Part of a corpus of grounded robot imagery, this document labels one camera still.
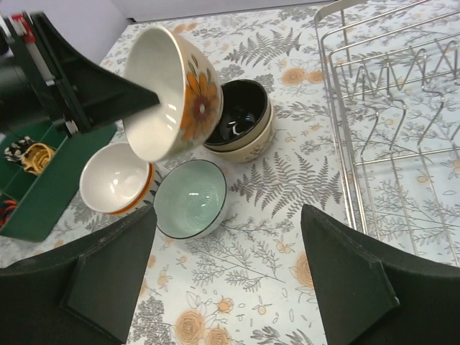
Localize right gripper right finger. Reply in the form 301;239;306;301
300;204;459;344

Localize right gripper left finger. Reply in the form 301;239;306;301
1;206;157;344

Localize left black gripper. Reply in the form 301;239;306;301
1;11;160;136

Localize orange plastic bowl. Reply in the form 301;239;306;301
79;142;152;216

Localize beige orange flower bowl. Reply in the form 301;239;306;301
122;26;224;162

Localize pale green checked bowl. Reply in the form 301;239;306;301
153;160;229;241

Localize beige gold dotted bowl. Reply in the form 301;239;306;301
204;79;270;152

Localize white blue striped bowl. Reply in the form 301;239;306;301
135;164;162;209

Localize beige bowl green leaf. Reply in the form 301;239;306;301
204;105;275;163

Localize orange rubber bands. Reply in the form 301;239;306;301
21;142;55;176

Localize green compartment tray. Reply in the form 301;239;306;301
1;122;116;242

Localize floral tablecloth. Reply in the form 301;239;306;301
0;0;460;345

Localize coiled braided cord middle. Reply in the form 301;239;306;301
3;134;33;165

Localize metal wire dish rack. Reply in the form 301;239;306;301
314;1;459;266

